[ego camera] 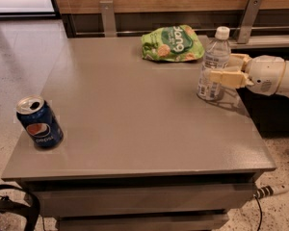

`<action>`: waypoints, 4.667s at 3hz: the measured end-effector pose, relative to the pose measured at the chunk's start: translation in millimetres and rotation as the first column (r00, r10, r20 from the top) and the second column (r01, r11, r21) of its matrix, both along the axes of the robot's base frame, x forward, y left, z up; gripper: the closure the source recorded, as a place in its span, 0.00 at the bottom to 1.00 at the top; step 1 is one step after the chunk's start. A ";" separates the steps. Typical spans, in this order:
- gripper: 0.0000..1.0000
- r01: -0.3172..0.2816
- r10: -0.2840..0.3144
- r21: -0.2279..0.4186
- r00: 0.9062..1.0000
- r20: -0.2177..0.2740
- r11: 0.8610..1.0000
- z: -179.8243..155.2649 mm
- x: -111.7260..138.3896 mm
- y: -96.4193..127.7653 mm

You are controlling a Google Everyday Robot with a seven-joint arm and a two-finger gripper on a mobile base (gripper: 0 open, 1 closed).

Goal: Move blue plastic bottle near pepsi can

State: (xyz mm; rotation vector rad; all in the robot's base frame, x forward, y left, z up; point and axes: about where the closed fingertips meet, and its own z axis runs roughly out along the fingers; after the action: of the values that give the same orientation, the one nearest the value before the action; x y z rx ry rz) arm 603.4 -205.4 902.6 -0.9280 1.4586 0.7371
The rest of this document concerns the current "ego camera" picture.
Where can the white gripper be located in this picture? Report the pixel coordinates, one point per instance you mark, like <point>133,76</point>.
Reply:
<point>264,73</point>

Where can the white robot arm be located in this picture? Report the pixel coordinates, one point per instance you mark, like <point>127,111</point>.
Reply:
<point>284,84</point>

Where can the right metal bracket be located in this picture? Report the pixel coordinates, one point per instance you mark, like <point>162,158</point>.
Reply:
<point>248,18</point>

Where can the white power strip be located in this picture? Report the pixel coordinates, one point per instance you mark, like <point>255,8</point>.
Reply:
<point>270,191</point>

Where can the grey drawer cabinet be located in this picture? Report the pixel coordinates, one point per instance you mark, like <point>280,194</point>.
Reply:
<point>141,151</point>

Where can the metal bracket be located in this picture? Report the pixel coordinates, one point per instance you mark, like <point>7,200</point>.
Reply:
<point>108,18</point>
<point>248,18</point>

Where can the clear plastic water bottle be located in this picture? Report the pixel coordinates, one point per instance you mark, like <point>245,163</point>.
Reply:
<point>216,57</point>

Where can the left metal bracket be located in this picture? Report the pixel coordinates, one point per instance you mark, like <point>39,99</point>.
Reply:
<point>108,18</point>

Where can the green snack bag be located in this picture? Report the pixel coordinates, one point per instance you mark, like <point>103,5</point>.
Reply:
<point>174,44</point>

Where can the blue pepsi can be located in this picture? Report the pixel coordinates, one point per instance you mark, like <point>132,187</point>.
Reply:
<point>39,121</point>

